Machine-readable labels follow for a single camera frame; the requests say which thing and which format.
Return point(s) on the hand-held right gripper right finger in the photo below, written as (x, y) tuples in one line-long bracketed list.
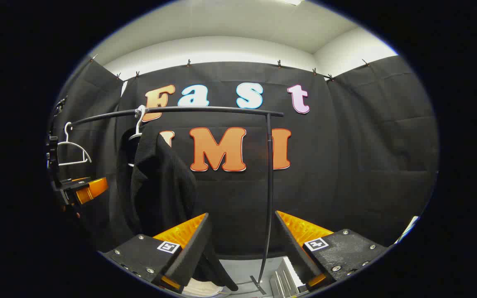
[(298, 256)]

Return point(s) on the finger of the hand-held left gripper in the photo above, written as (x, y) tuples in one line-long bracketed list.
[(93, 188)]

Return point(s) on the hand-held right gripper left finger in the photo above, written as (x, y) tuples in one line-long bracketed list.
[(189, 256)]

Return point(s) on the white round laundry hamper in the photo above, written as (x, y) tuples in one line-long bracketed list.
[(201, 287)]

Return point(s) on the black knit sweater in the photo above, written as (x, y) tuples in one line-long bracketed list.
[(160, 182)]

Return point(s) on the empty white clothes hanger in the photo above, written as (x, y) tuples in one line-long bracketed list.
[(67, 136)]

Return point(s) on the gray ribbed cabinet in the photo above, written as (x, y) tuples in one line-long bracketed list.
[(282, 281)]

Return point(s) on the black backdrop cloth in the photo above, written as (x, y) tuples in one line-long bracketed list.
[(346, 145)]

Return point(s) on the black garment rack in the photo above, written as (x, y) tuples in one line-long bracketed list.
[(222, 109)]

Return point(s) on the row of small cloth clips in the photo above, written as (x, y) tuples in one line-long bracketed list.
[(188, 63)]

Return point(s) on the ceiling light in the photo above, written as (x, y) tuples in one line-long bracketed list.
[(294, 1)]

